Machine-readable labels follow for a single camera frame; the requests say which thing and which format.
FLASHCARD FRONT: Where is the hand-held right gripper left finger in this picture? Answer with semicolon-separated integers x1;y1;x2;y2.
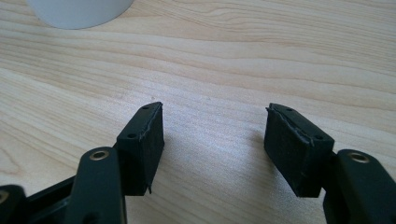
113;101;165;197

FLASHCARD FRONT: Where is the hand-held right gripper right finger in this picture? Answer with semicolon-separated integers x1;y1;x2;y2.
263;103;336;199

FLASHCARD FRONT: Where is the white cup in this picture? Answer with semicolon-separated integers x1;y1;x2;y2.
25;0;134;31

